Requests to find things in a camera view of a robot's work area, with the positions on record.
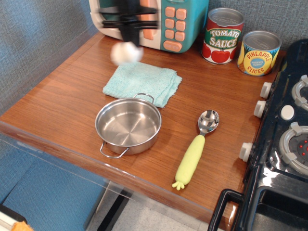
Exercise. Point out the plush mushroom toy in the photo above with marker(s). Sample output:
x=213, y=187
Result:
x=123, y=53

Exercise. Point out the spoon with yellow handle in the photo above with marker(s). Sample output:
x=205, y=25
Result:
x=208, y=121

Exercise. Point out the toy microwave teal and cream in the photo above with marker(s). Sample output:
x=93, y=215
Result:
x=179, y=23

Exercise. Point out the light blue folded cloth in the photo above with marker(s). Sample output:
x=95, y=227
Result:
x=129, y=80

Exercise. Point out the small steel pan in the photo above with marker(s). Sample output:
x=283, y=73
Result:
x=128, y=126

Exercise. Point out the black toy stove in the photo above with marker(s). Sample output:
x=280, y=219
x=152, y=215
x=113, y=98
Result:
x=275, y=195

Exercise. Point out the orange fuzzy object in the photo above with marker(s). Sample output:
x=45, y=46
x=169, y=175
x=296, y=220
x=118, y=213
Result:
x=21, y=226

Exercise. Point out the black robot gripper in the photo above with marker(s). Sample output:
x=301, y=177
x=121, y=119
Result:
x=127, y=12

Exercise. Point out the pineapple slices can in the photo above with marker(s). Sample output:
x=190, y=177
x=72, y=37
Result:
x=258, y=53

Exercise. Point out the tomato sauce can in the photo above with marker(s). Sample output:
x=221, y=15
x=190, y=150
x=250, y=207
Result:
x=223, y=30

